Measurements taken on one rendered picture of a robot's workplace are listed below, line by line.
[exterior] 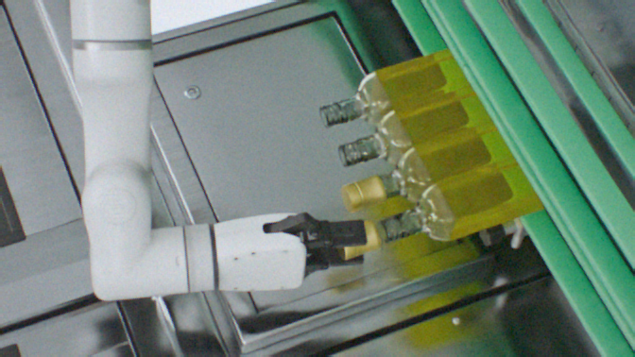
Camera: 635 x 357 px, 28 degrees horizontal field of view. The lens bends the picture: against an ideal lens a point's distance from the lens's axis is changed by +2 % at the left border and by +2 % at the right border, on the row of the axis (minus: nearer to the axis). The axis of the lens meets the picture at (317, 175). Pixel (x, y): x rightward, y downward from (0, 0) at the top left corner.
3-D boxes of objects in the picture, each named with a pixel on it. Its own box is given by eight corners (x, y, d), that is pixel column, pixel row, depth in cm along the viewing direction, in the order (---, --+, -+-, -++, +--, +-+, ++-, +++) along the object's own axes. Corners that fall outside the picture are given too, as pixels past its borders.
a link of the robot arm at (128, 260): (80, 162, 141) (77, 175, 132) (176, 154, 142) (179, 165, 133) (94, 294, 143) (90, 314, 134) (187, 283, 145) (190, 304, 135)
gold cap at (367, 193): (371, 183, 150) (338, 194, 149) (375, 169, 147) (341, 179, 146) (384, 208, 148) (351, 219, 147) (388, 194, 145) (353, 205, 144)
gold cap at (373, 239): (367, 229, 146) (332, 242, 145) (369, 213, 143) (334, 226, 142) (379, 254, 144) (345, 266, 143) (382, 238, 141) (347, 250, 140)
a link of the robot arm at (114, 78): (152, 41, 132) (158, 237, 135) (151, 37, 145) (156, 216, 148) (69, 41, 131) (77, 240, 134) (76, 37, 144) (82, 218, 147)
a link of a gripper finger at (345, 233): (308, 251, 140) (368, 246, 141) (310, 237, 137) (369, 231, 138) (304, 228, 142) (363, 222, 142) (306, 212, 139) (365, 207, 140)
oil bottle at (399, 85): (498, 55, 163) (348, 102, 157) (507, 27, 158) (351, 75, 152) (519, 88, 160) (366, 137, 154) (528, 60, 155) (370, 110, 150)
